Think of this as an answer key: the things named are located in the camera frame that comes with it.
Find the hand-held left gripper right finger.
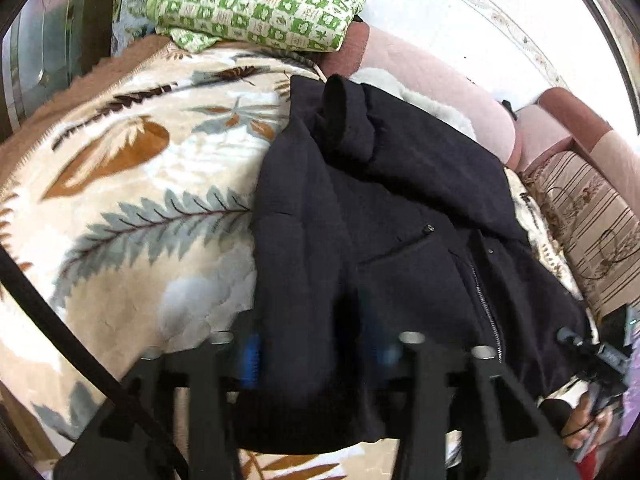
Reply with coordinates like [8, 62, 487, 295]
[370, 330, 583, 480]

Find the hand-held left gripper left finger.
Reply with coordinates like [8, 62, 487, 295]
[52, 330, 266, 480]

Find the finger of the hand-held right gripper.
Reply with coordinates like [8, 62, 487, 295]
[556, 326, 632, 373]

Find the black jacket with fur collar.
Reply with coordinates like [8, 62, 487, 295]
[235, 67, 601, 456]

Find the person's right hand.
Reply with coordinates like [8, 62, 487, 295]
[562, 394, 616, 452]

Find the striped beige sofa cushion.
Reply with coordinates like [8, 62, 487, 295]
[520, 150, 640, 321]

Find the leaf print beige blanket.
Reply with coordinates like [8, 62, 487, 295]
[0, 42, 601, 480]

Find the green checkered folded blanket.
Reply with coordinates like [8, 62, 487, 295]
[145, 0, 367, 54]

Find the clear plastic wrapped packet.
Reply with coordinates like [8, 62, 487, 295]
[111, 0, 168, 53]

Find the wooden door with glass panel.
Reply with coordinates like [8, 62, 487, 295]
[0, 0, 121, 133]

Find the thin black wire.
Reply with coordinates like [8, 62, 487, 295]
[544, 184, 637, 283]

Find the black cable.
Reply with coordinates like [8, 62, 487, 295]
[0, 249, 190, 480]

